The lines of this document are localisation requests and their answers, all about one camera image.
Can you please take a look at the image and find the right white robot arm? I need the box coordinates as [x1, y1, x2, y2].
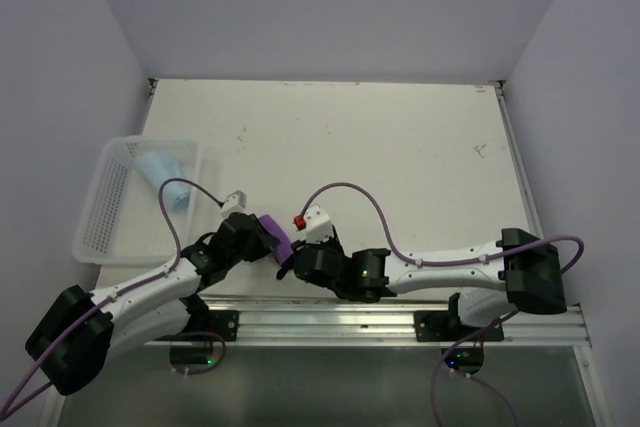
[292, 228, 567, 340]

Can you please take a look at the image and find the aluminium mounting rail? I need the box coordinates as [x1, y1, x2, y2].
[144, 296, 589, 348]

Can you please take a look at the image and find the light blue towel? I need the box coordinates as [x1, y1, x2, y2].
[134, 151, 191, 212]

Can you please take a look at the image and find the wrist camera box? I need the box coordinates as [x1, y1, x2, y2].
[221, 190, 247, 218]
[293, 204, 335, 244]

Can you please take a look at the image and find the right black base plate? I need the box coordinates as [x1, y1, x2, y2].
[413, 307, 480, 343]

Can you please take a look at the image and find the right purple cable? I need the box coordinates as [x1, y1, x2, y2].
[299, 181, 586, 427]

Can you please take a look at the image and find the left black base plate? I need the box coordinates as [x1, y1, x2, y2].
[189, 309, 240, 342]

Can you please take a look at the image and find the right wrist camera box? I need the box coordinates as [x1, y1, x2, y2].
[293, 204, 335, 244]

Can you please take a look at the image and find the purple cable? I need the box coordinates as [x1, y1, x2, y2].
[299, 181, 586, 427]
[0, 177, 229, 416]

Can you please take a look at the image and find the white plastic basket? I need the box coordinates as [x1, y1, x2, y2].
[72, 136, 202, 265]

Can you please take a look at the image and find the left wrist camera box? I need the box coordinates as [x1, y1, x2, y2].
[221, 190, 247, 218]

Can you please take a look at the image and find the dark grey towel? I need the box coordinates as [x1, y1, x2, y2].
[259, 214, 294, 280]

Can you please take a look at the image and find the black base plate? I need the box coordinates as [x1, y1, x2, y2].
[413, 307, 480, 343]
[189, 309, 240, 342]

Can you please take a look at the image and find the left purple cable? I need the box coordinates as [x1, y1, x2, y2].
[0, 177, 229, 416]

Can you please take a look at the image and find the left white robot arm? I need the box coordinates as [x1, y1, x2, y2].
[25, 213, 288, 395]

